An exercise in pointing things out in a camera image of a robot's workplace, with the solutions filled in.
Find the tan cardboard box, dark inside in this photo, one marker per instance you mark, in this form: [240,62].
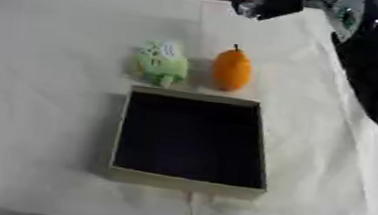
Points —
[192,140]

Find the orange toy fruit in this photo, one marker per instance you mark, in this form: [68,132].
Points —
[231,70]

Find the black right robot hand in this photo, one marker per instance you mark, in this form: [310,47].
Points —
[268,2]

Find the green soft toy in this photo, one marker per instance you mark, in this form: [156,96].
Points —
[162,64]

